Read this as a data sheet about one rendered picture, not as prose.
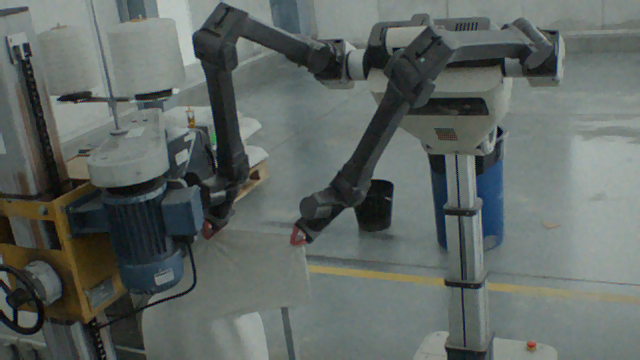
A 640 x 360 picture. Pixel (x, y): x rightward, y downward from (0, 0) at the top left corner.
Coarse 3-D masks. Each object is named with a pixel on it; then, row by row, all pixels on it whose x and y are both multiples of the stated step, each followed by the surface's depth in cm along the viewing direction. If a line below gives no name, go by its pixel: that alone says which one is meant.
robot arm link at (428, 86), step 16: (400, 80) 152; (384, 96) 154; (400, 96) 149; (416, 96) 147; (384, 112) 155; (400, 112) 154; (368, 128) 161; (384, 128) 157; (368, 144) 162; (384, 144) 163; (352, 160) 168; (368, 160) 165; (336, 176) 175; (352, 176) 170; (368, 176) 171; (352, 192) 172
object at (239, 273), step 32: (224, 256) 202; (256, 256) 197; (288, 256) 192; (224, 288) 206; (256, 288) 201; (288, 288) 196; (160, 320) 213; (192, 320) 208; (224, 320) 206; (256, 320) 211; (160, 352) 217; (192, 352) 211; (224, 352) 207; (256, 352) 210
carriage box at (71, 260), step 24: (72, 168) 183; (0, 192) 170; (72, 192) 163; (0, 216) 166; (24, 216) 163; (48, 216) 159; (0, 240) 171; (72, 240) 163; (96, 240) 170; (24, 264) 170; (72, 264) 163; (96, 264) 171; (72, 288) 165; (96, 288) 170; (120, 288) 179; (48, 312) 172; (72, 312) 168; (96, 312) 171
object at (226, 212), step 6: (222, 204) 193; (228, 204) 193; (204, 210) 195; (210, 210) 195; (216, 210) 194; (222, 210) 194; (228, 210) 195; (234, 210) 201; (210, 216) 194; (216, 216) 195; (222, 216) 195; (228, 216) 198; (216, 222) 193; (222, 222) 195; (216, 228) 193
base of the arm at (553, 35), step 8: (544, 32) 180; (552, 32) 180; (552, 40) 176; (552, 56) 175; (544, 64) 176; (552, 64) 178; (528, 72) 181; (536, 72) 179; (544, 72) 178; (552, 72) 179
